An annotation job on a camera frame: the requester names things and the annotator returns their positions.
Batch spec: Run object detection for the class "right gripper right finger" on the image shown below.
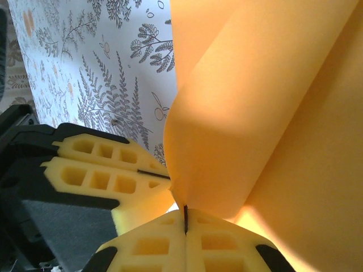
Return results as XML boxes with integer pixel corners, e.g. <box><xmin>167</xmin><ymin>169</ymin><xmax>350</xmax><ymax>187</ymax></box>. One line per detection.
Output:
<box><xmin>185</xmin><ymin>208</ymin><xmax>294</xmax><ymax>272</ymax></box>

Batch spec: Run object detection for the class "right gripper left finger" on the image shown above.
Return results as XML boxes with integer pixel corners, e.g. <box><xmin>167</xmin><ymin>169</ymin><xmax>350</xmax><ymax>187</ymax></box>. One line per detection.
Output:
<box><xmin>85</xmin><ymin>209</ymin><xmax>187</xmax><ymax>272</ymax></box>

